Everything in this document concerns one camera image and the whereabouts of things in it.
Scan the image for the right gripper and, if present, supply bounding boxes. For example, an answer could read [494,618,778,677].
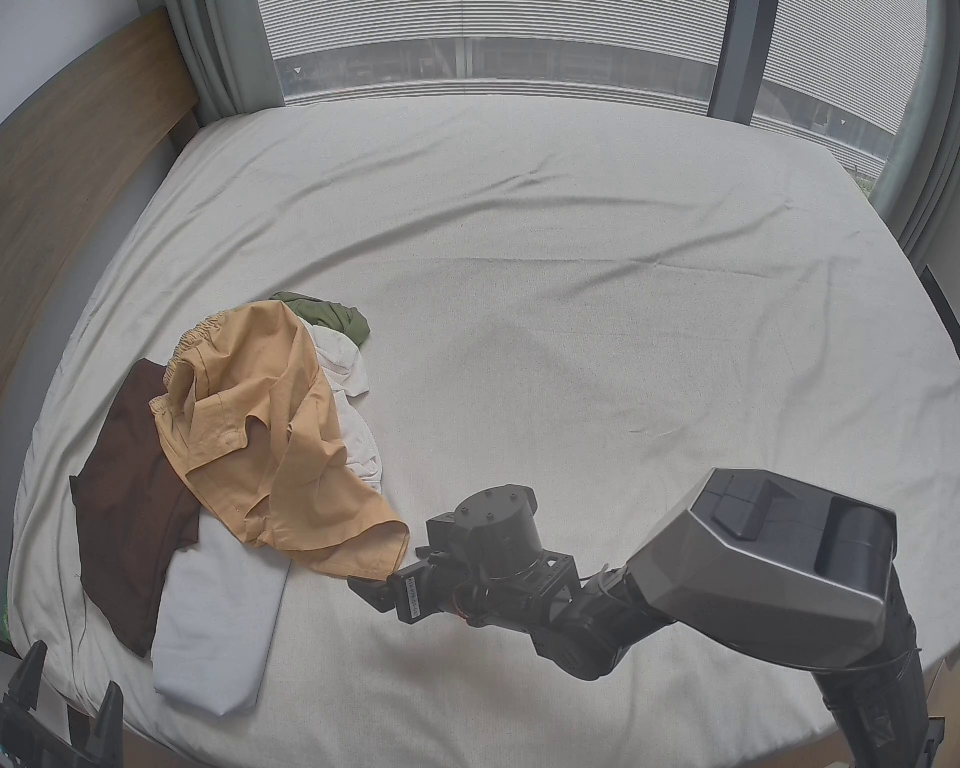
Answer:
[347,558,481,625]

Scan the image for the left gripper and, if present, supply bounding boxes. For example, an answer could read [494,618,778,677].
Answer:
[0,639,125,768]

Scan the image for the tan shorts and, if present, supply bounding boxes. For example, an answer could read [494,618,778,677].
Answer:
[147,300,412,582]

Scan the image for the bed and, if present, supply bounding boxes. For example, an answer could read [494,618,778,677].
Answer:
[0,7,960,768]

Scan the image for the white garment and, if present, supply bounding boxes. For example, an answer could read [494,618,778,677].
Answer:
[300,321,387,496]

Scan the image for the pale grey garment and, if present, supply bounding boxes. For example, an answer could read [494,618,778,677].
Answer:
[150,510,292,719]

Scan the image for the brown garment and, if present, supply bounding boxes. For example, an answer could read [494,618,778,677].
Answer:
[69,358,204,660]

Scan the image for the green garment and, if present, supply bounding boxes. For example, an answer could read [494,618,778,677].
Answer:
[268,291,371,348]

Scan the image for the grey-green curtain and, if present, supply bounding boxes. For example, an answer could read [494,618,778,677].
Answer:
[161,0,288,125]
[870,0,960,275]

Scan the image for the window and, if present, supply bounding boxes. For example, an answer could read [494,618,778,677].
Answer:
[255,0,935,181]

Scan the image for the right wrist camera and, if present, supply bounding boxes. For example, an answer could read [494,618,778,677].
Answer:
[416,512,462,571]

